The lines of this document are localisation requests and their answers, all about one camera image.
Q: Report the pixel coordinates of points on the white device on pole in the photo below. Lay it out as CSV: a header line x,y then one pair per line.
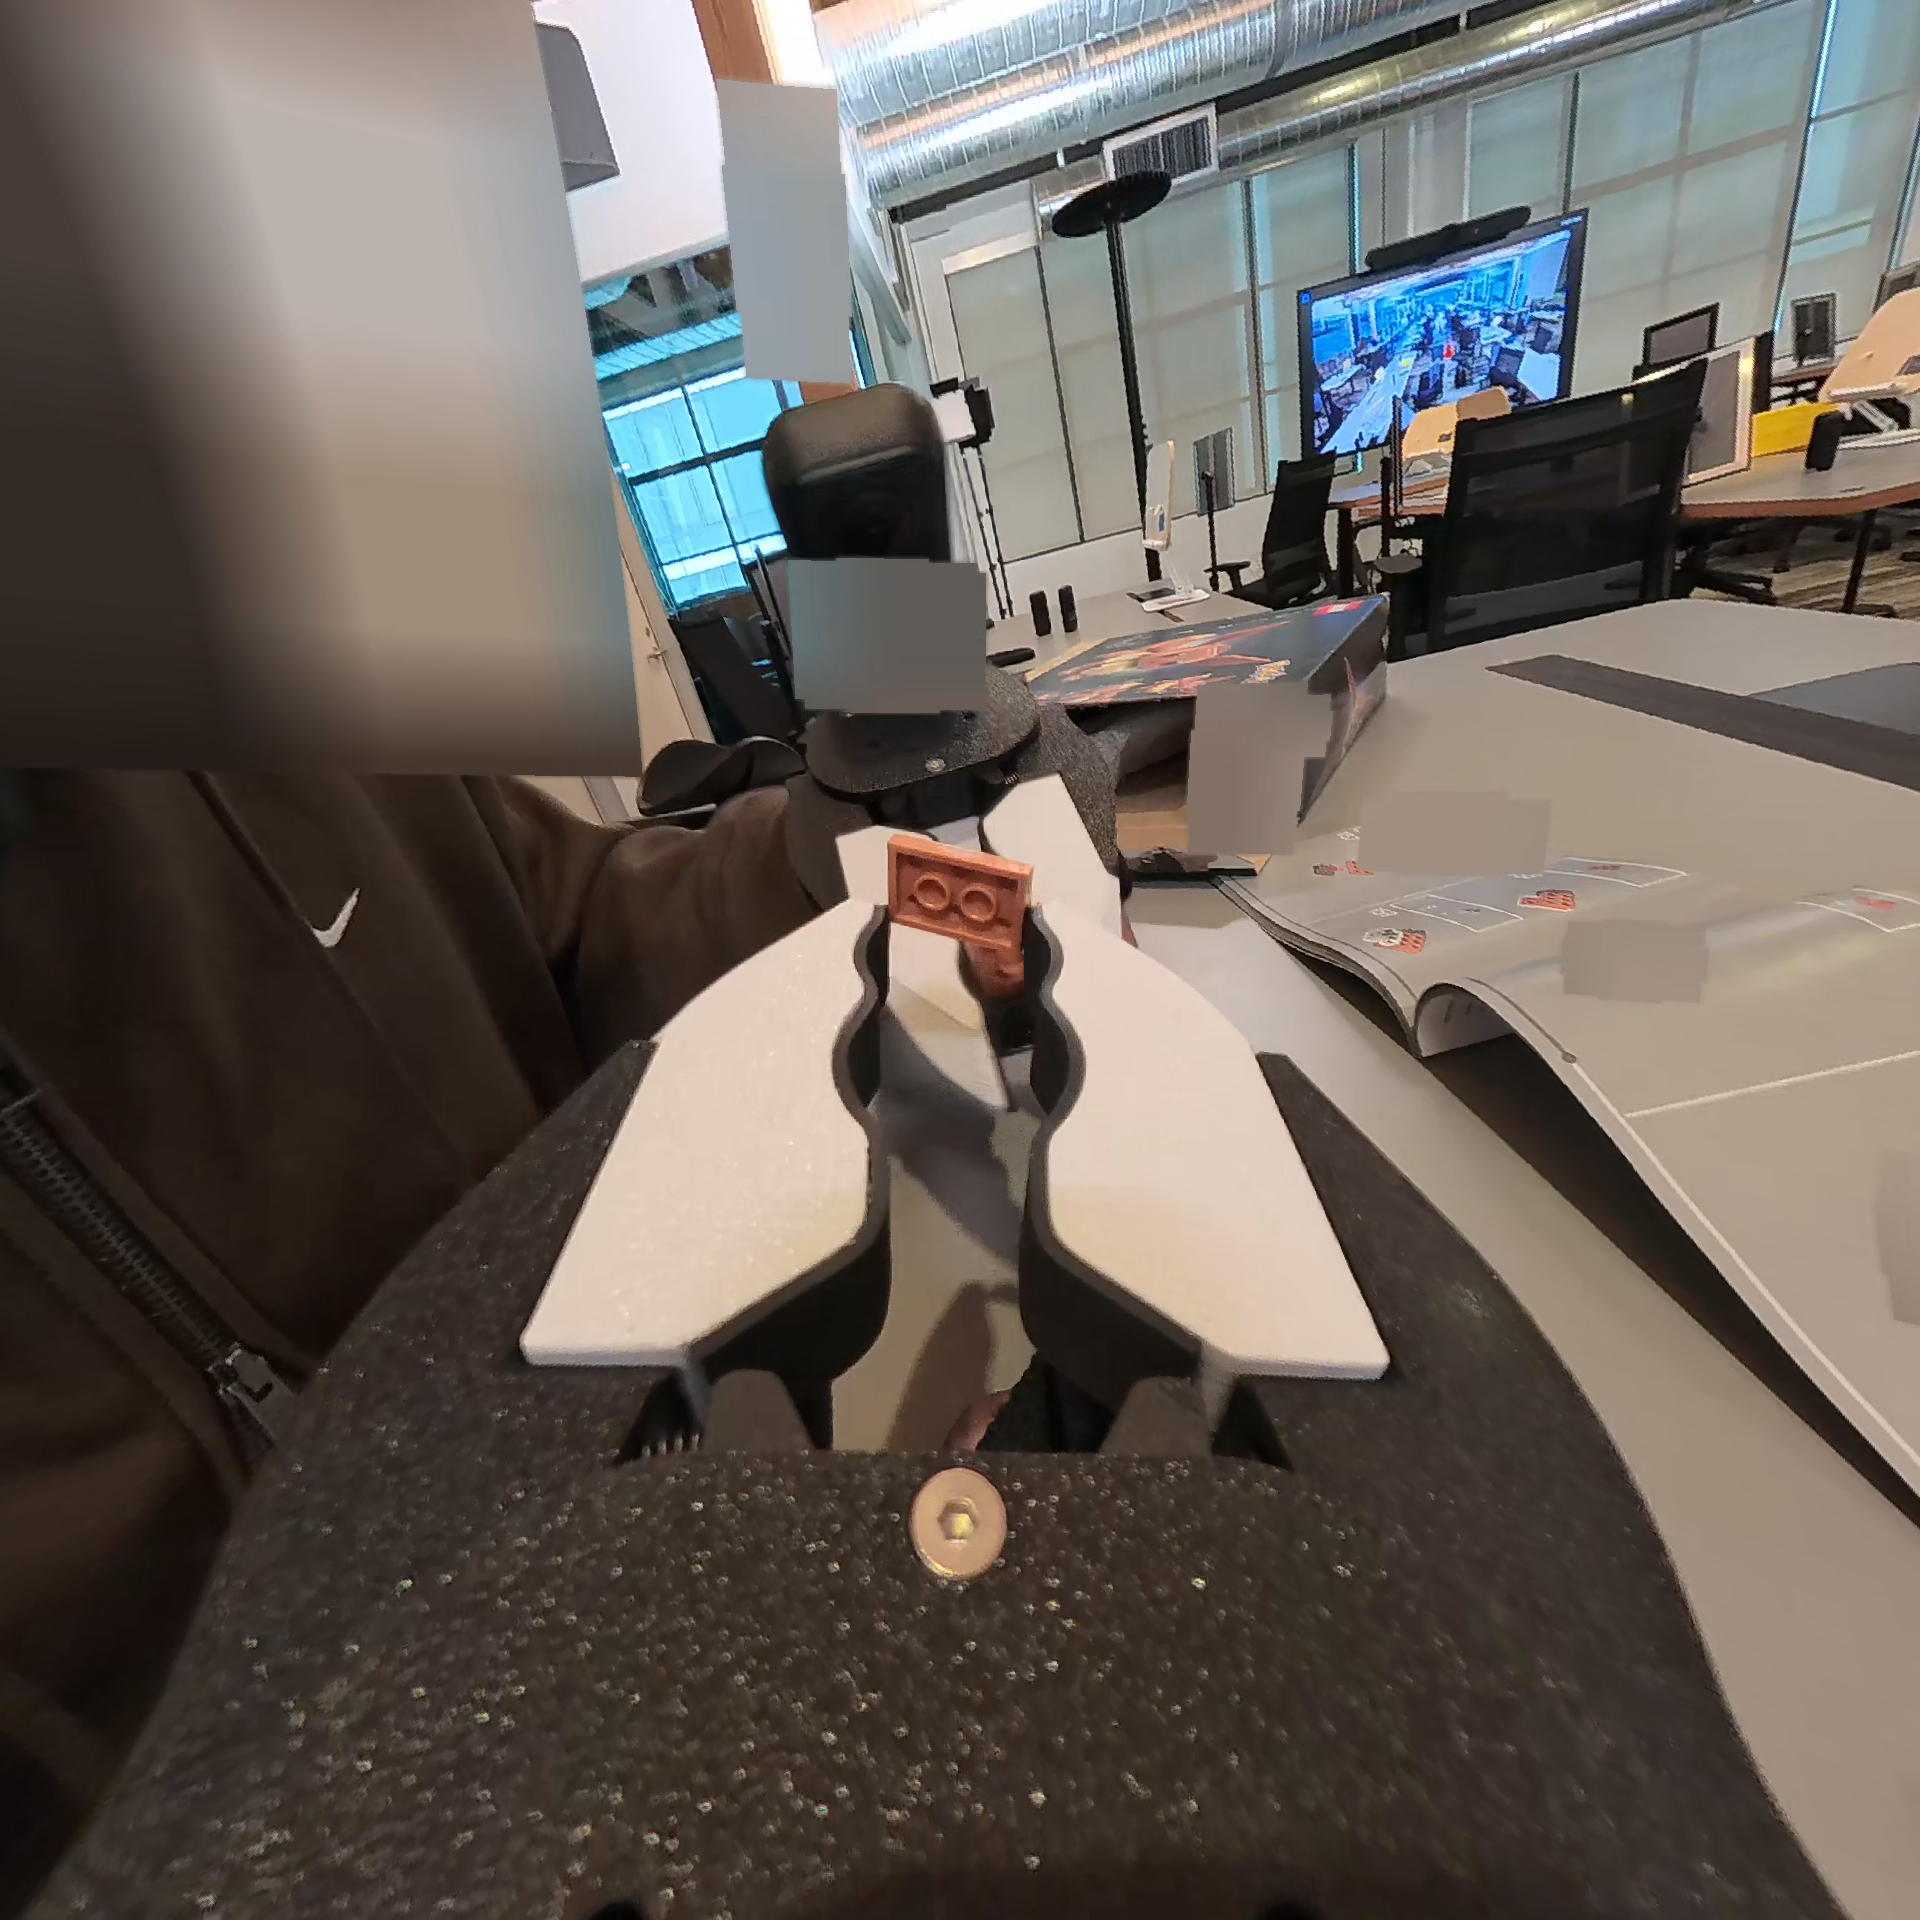
x,y
1157,503

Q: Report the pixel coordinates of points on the camera on tripod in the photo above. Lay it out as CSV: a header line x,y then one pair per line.
x,y
963,413

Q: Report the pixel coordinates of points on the light wooden board stand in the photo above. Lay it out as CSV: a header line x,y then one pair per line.
x,y
1875,369

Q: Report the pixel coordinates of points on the brown zip hoodie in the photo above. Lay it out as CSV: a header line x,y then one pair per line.
x,y
225,1050

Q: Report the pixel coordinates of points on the white vent grille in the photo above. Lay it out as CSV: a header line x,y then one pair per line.
x,y
1157,150

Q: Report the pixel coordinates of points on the black floor lamp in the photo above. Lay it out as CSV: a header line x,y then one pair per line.
x,y
1109,202

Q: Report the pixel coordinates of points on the grey side table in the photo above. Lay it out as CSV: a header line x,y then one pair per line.
x,y
1109,623

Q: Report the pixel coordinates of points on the silver air duct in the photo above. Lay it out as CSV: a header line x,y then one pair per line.
x,y
1049,37
1424,105

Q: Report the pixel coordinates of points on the black office chair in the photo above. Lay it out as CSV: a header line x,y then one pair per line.
x,y
1291,525
720,661
1545,495

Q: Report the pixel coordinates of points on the dark printed toy set box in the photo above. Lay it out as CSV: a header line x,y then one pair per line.
x,y
1172,661

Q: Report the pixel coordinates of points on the person's left forearm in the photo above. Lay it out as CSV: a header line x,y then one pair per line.
x,y
675,914

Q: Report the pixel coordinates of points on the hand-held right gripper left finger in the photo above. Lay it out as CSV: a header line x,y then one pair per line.
x,y
705,1154

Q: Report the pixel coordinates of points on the black conference camera bar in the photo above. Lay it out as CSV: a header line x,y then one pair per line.
x,y
1447,240

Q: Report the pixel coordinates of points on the grey desk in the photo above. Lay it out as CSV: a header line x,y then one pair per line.
x,y
1500,1277

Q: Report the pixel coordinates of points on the large wall monitor screen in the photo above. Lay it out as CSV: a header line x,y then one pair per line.
x,y
1441,329

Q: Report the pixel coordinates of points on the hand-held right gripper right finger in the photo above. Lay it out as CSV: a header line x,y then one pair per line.
x,y
1200,1171

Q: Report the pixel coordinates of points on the grey instruction booklet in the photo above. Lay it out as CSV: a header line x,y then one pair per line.
x,y
1651,1050

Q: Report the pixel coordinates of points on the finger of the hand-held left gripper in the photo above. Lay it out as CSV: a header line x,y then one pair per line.
x,y
937,1002
1073,863

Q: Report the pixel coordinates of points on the wood-edged office desk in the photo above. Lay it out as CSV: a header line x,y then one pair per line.
x,y
1830,480

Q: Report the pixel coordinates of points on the yellow box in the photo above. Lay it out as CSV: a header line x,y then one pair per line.
x,y
1785,431

